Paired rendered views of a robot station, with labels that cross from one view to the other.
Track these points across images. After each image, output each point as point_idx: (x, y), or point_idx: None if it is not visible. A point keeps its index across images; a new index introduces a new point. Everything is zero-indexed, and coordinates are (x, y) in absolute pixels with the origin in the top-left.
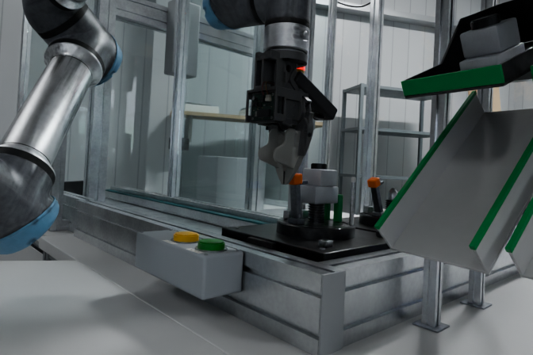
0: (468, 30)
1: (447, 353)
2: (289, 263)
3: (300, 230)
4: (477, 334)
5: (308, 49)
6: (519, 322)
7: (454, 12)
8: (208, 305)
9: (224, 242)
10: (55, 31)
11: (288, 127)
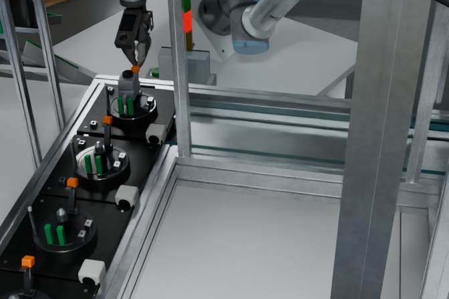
0: (25, 5)
1: (55, 125)
2: (115, 77)
3: None
4: (43, 145)
5: None
6: (19, 169)
7: None
8: None
9: (152, 73)
10: None
11: (137, 41)
